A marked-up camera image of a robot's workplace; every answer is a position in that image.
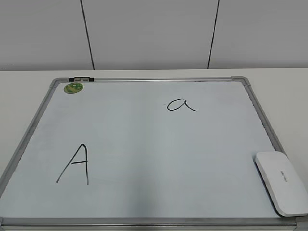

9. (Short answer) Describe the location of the white rectangular board eraser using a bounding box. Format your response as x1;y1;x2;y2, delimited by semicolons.
255;151;308;217

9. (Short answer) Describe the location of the white magnetic whiteboard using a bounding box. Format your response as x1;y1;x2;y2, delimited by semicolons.
0;77;308;231

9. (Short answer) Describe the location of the round green magnet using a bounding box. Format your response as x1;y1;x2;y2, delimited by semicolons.
64;82;83;94

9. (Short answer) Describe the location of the black silver board clip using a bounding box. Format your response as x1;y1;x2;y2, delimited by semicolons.
68;77;94;82

